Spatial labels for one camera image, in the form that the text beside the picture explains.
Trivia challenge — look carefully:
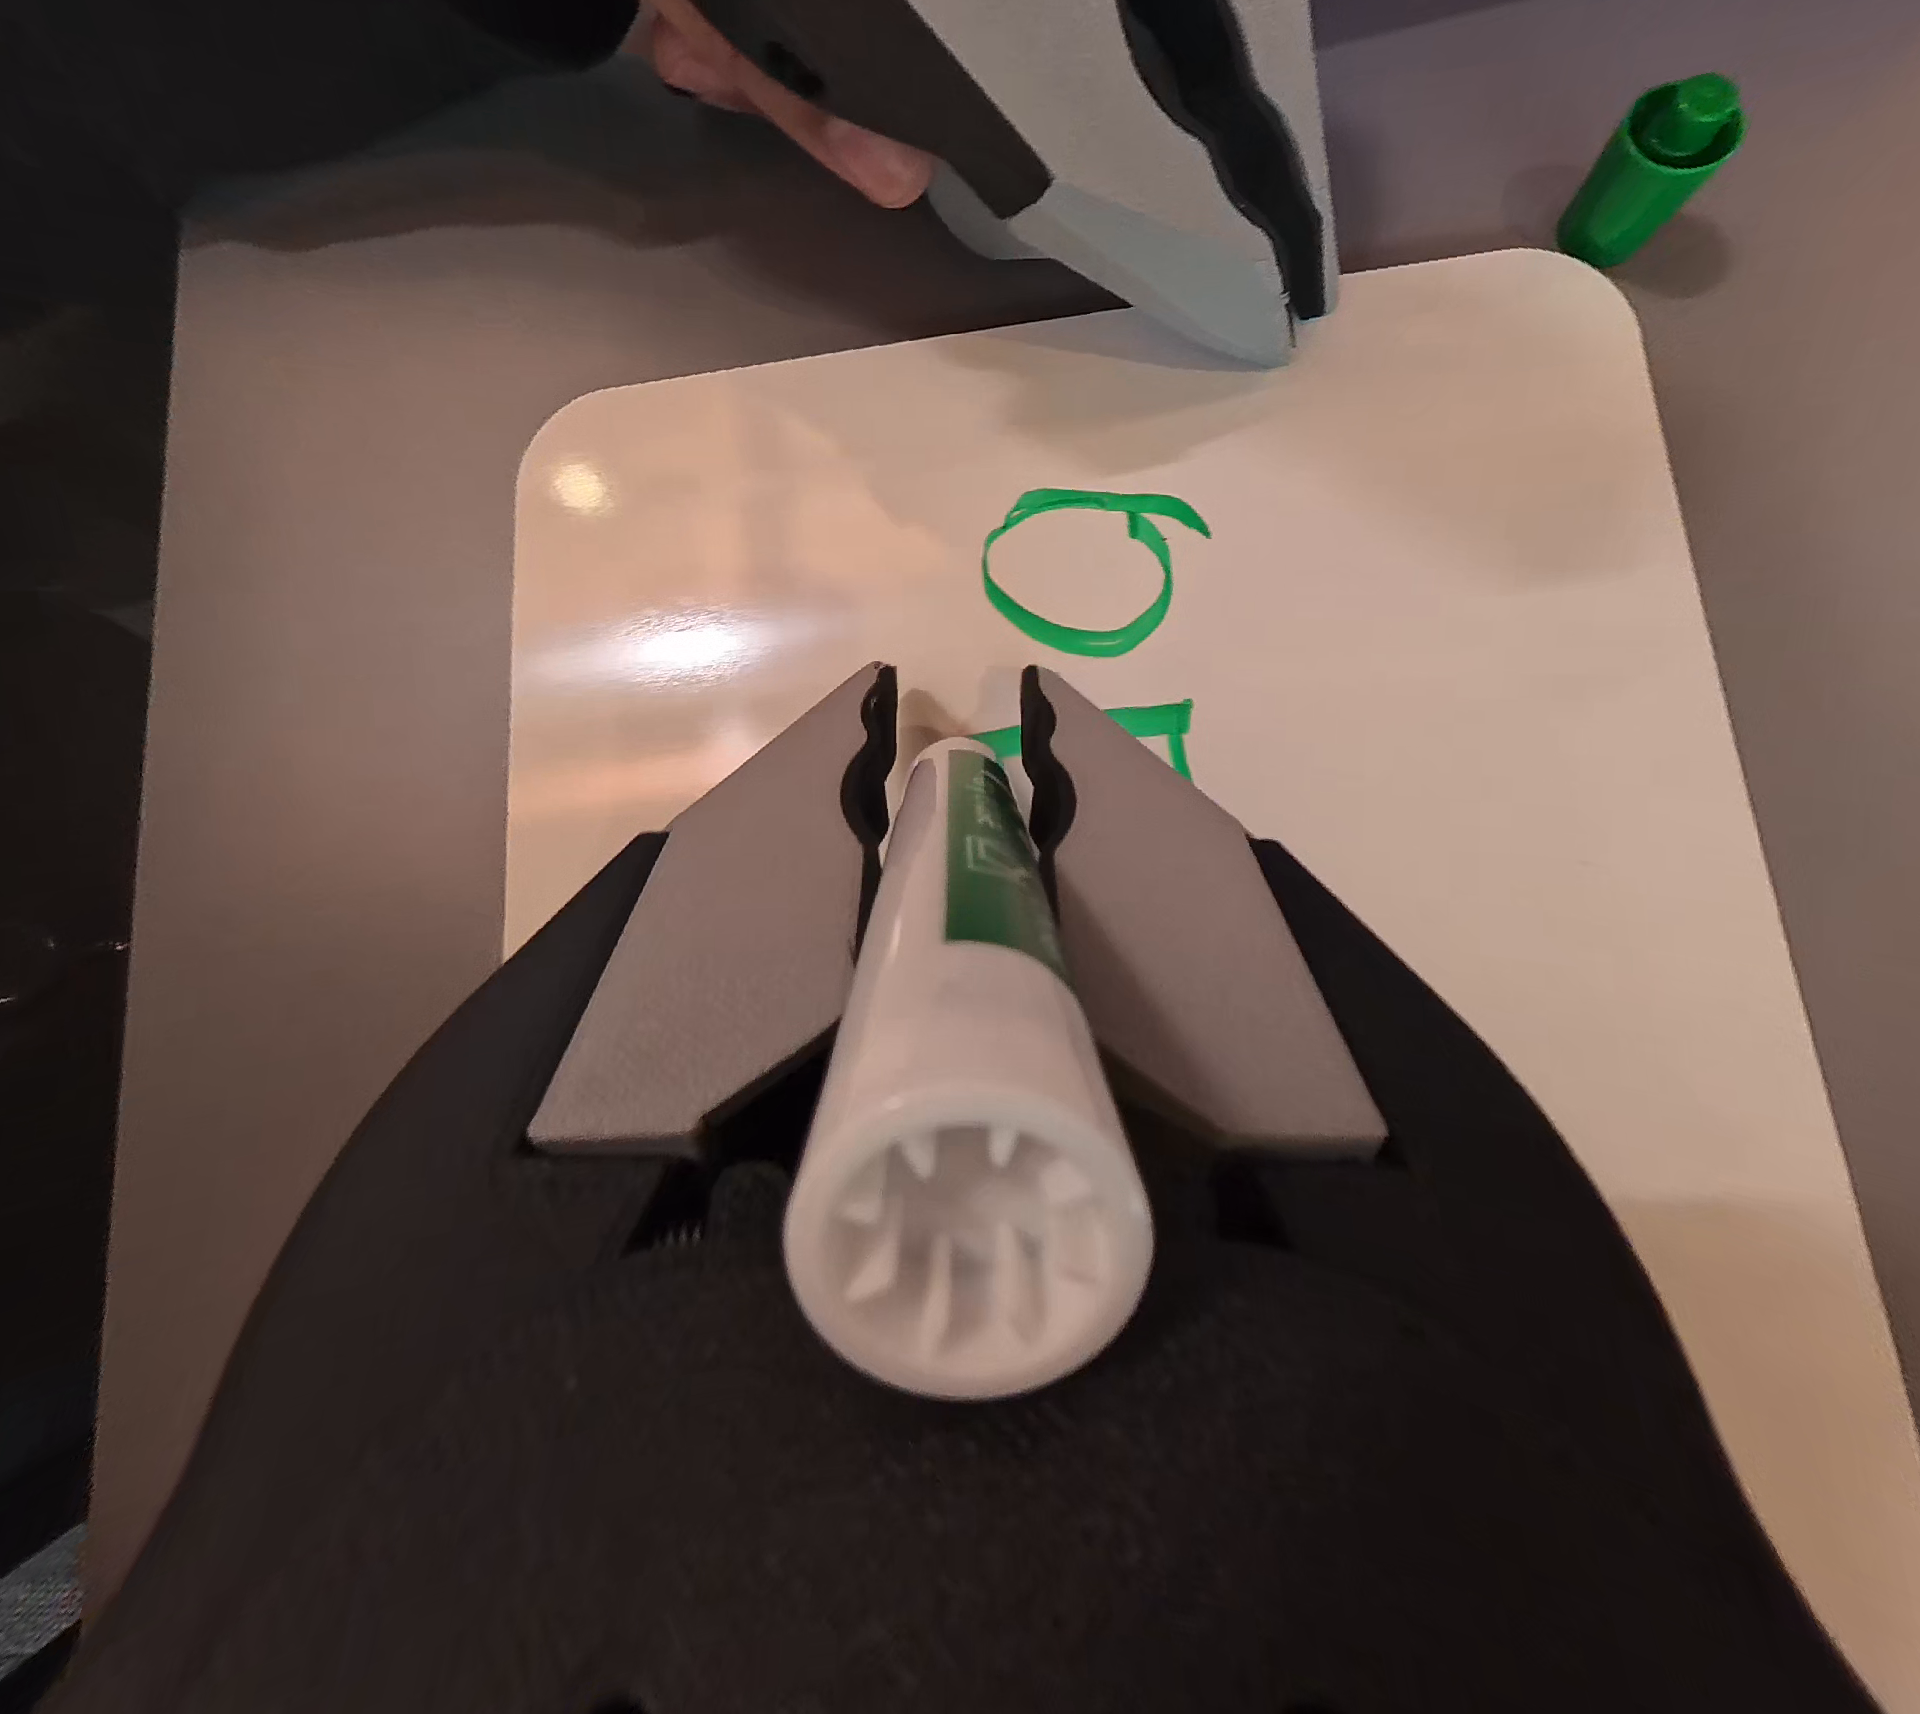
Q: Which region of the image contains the white whiteboard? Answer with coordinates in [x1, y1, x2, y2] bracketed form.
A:
[501, 248, 1914, 1714]

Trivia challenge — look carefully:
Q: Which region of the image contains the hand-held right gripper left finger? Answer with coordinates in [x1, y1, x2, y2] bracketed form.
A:
[523, 661, 899, 1156]

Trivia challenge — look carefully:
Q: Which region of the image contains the white green whiteboard marker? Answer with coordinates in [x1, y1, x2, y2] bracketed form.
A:
[781, 670, 1157, 1402]

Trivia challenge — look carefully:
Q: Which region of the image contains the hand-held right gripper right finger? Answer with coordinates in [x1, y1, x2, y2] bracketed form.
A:
[1020, 667, 1391, 1156]

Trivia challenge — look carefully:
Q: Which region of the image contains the green marker cap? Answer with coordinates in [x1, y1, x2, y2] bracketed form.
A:
[1555, 73, 1746, 268]

